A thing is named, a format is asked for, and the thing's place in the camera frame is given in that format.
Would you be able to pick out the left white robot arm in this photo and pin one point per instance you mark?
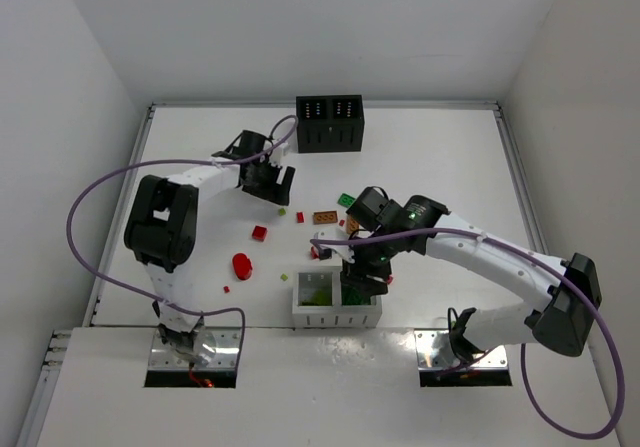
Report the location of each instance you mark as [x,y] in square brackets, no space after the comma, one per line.
[162,225]

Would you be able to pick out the metal base plate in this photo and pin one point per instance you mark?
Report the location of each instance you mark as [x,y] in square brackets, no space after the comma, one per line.
[213,350]
[435,355]

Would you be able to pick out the black two-compartment container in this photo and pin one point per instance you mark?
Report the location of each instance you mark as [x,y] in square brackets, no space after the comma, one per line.
[330,124]

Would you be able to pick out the dark green brick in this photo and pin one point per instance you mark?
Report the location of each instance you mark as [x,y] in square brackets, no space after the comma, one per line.
[351,299]

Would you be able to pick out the red oval lego piece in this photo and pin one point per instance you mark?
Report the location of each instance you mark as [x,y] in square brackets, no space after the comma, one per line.
[242,266]

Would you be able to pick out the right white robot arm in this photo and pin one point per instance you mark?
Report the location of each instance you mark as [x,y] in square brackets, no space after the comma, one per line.
[552,291]

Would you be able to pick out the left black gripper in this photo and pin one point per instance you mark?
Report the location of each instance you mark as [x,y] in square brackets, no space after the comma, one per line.
[265,186]

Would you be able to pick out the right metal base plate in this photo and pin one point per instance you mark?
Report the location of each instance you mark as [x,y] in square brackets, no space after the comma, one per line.
[435,355]

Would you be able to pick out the red square lego brick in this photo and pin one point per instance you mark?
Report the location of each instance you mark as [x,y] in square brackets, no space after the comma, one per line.
[259,233]

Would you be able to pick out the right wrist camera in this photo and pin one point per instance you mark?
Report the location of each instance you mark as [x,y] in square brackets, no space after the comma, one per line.
[323,242]

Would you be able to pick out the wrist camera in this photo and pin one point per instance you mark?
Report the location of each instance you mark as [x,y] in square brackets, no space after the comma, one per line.
[275,154]
[323,242]

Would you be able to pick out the brown flat lego plate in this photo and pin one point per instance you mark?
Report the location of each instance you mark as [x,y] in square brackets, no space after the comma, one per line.
[325,217]

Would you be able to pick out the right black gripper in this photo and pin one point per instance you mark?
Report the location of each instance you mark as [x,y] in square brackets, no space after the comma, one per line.
[365,277]

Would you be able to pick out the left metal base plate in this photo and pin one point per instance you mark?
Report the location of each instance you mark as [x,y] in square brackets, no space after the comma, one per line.
[213,350]

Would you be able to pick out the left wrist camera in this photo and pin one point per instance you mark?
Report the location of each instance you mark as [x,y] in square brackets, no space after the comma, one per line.
[275,154]

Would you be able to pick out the white two-compartment container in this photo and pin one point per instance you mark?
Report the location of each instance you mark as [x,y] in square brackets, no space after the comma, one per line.
[366,315]

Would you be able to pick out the lime lego brick top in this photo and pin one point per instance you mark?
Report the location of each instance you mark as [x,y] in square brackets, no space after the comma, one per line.
[321,298]

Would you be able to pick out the dark green flat lego plate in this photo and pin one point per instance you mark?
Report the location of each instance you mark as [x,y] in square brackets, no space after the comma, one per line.
[345,200]

